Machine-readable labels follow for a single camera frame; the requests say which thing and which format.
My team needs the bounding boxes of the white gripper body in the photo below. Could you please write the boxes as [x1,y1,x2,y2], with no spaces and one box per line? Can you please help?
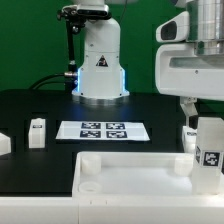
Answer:
[155,44,224,101]

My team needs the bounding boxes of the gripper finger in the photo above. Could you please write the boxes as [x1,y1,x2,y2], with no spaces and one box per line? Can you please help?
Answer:
[180,97,198,128]

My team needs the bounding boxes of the white desk top tray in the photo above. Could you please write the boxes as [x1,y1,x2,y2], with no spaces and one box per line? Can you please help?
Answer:
[72,152,224,203]

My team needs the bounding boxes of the white marker sheet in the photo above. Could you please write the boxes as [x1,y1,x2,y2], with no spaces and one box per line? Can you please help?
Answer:
[56,121,150,141]

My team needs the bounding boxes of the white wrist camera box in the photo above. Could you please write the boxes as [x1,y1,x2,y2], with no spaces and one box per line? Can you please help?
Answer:
[156,11,190,43]

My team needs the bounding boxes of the black camera stand pole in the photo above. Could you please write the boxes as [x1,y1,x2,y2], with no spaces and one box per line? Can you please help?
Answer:
[65,20,78,92]

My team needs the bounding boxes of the black camera on stand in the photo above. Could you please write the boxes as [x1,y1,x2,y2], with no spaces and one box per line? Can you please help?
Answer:
[57,4,111,20]

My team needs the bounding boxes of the black cable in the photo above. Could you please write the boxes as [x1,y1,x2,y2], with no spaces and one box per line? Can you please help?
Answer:
[29,73,78,91]

